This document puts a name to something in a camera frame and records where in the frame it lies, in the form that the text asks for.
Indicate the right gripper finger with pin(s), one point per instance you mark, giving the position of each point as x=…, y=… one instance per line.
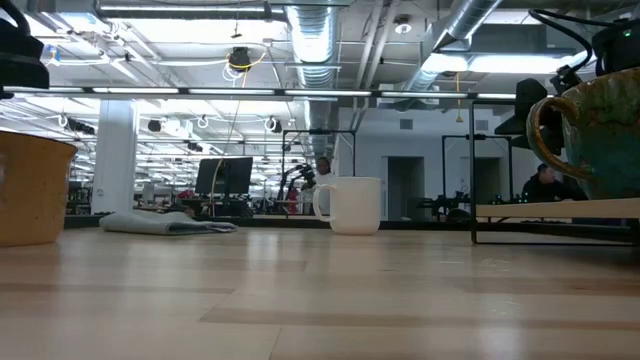
x=531, y=92
x=515, y=127

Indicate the blue green glazed mug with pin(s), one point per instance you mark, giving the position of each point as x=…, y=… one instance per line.
x=610, y=140

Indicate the mustard yellow mug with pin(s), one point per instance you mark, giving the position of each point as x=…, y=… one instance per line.
x=35, y=190

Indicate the white mug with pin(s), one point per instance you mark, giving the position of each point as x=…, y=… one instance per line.
x=355, y=205

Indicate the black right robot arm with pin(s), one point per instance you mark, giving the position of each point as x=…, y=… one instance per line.
x=620, y=47

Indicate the black background robot arm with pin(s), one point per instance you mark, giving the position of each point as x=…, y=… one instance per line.
x=445, y=202
x=305, y=175

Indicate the person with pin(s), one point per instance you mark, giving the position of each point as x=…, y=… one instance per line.
x=542, y=187
x=324, y=167

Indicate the white building pillar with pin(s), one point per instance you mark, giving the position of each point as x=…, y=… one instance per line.
x=115, y=160

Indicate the grey folded cloth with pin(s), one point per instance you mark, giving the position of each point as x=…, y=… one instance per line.
x=150, y=223

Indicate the black ceiling device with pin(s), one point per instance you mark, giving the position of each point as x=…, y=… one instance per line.
x=240, y=59

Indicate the dark background monitor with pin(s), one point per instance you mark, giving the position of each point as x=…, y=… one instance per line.
x=225, y=175

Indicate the black background rig frame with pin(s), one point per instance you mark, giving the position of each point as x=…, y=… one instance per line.
x=320, y=132
x=492, y=136

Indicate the slanted silver air duct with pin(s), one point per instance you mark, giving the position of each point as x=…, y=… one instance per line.
x=465, y=20

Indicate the ribbed silver air duct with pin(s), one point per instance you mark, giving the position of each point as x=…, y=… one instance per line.
x=312, y=45

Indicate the black table frame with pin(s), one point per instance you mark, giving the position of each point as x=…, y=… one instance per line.
x=280, y=223

